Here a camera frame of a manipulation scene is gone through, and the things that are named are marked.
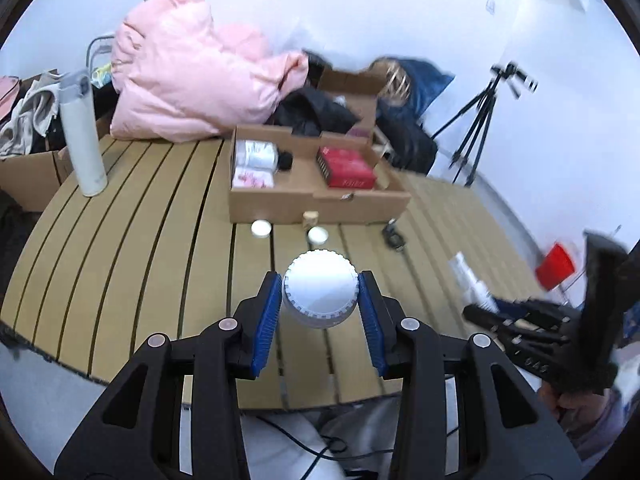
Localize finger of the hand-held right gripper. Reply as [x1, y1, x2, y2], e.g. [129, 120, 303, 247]
[462, 304, 566, 383]
[492, 297, 581, 331]

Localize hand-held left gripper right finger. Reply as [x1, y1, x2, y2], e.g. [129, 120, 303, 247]
[356, 270, 585, 480]

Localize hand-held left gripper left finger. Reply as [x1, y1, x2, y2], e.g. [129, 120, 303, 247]
[54, 270, 284, 480]

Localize white ribbed jar lid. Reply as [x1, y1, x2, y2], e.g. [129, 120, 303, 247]
[281, 249, 360, 330]

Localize clear plastic bottle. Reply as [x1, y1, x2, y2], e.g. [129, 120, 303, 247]
[447, 252, 498, 313]

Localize cardboard tray box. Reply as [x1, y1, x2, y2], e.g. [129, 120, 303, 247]
[228, 125, 412, 226]

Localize pink packet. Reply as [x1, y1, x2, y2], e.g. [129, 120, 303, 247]
[232, 166, 275, 191]

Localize red box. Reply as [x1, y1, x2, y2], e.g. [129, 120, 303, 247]
[316, 146, 377, 190]

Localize clear cotton swab box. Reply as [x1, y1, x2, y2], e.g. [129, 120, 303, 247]
[234, 140, 279, 170]

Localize person's right forearm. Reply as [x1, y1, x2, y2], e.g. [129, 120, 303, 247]
[560, 390, 636, 463]

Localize person's right hand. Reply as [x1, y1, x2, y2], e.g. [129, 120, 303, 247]
[540, 389, 601, 428]

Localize red cup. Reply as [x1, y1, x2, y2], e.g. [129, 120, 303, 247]
[535, 242, 577, 291]

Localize black cloth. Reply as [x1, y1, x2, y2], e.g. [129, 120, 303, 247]
[265, 86, 362, 137]

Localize black tripod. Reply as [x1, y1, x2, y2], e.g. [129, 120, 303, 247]
[431, 77, 501, 188]

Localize open cardboard box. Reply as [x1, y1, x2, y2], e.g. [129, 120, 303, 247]
[317, 69, 391, 148]

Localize wicker ball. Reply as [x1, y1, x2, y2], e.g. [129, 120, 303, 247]
[372, 58, 413, 106]

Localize blue bag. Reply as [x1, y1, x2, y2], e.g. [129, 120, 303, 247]
[377, 58, 456, 121]

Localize white thermos bottle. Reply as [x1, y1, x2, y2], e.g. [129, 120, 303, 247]
[59, 70, 108, 197]

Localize pink puffy jacket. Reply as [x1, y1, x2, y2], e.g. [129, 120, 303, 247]
[109, 0, 310, 143]

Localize black handbag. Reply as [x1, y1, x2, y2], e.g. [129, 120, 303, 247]
[302, 50, 333, 81]

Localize large cardboard box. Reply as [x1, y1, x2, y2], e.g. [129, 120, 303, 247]
[0, 76, 113, 213]

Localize patterned cloth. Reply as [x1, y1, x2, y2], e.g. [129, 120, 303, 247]
[90, 60, 116, 86]

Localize beige clothing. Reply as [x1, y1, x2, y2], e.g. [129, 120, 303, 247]
[0, 72, 68, 158]

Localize pink bag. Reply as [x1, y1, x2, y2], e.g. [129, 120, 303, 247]
[0, 75, 21, 121]

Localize black cable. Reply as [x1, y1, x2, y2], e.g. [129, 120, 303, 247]
[255, 412, 461, 480]

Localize black camera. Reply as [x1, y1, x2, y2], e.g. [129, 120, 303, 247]
[490, 61, 540, 98]

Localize grey metal frame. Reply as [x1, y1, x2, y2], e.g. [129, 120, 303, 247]
[86, 34, 117, 68]

